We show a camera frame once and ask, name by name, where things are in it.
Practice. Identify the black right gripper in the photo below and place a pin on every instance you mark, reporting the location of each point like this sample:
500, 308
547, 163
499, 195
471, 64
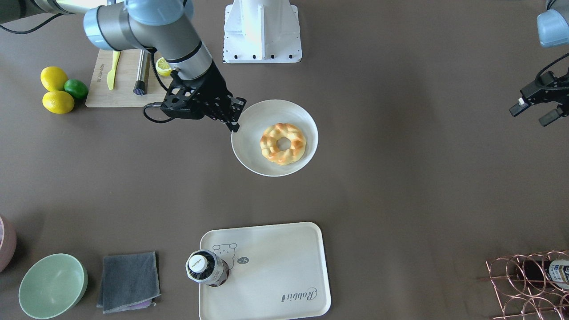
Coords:
215, 90

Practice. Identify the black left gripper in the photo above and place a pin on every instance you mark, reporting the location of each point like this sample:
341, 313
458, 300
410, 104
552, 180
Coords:
539, 92

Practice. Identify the braided donut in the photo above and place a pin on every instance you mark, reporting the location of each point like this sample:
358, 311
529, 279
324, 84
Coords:
283, 143

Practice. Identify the white plate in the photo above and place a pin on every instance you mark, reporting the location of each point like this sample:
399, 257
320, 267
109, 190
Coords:
255, 119

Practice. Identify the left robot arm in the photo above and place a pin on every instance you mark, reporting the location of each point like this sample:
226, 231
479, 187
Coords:
553, 31

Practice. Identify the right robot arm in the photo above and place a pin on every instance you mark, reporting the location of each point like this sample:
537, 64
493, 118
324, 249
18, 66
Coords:
162, 26

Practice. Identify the dark tea bottle on tray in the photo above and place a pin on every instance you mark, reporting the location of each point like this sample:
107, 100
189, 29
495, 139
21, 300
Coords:
207, 268

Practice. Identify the cream rabbit tray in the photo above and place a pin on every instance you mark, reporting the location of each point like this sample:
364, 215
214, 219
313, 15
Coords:
277, 272

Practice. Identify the half lemon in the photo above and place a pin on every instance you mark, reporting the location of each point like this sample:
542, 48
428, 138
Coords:
162, 67

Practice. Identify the steel muddler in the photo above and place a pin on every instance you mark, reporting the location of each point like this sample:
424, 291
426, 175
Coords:
142, 73

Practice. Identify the wooden cutting board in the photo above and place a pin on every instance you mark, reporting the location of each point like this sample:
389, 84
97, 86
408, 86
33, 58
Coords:
122, 96

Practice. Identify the yellow plastic knife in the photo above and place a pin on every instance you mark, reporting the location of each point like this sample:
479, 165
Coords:
110, 79

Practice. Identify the green lime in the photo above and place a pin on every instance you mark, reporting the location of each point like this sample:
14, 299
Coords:
76, 88

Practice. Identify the tea bottle in rack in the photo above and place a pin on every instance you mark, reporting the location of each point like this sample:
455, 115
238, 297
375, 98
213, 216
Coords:
545, 273

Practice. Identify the yellow lemon lower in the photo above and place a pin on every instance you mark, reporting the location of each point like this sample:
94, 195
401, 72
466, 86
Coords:
58, 102

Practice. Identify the yellow lemon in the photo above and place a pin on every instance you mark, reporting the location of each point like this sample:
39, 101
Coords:
58, 102
53, 78

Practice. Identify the yellow lemon upper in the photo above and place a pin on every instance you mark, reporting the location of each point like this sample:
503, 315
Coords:
53, 78

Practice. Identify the grey folded cloth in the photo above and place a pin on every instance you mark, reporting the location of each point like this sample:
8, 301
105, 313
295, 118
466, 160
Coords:
128, 282

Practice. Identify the green bowl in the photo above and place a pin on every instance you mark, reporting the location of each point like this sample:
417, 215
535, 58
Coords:
53, 285

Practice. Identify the pink bowl with ice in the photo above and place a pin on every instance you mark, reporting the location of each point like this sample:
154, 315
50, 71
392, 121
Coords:
8, 242

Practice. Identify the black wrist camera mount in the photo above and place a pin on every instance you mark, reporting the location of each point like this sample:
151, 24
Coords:
180, 101

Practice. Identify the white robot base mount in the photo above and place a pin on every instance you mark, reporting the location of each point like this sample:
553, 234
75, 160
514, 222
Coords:
261, 32

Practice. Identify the copper wire bottle rack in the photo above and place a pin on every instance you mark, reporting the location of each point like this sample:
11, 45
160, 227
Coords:
516, 298

